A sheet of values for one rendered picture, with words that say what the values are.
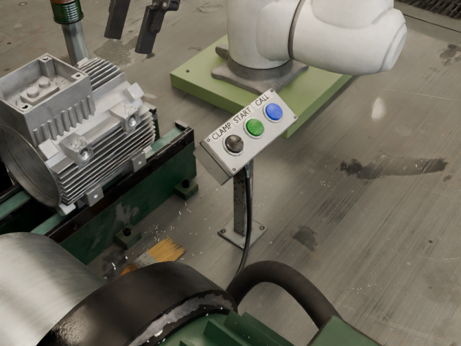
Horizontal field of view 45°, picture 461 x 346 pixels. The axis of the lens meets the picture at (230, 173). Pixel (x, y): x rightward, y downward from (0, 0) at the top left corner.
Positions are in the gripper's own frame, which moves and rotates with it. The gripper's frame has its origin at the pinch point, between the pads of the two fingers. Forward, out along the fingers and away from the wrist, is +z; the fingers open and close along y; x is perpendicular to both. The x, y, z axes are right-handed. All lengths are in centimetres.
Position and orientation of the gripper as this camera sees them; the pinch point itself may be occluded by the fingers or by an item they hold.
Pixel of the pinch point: (132, 26)
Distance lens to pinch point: 89.5
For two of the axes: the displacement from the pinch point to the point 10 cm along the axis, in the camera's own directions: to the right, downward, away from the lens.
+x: 5.5, -1.2, 8.2
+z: -3.1, 8.9, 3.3
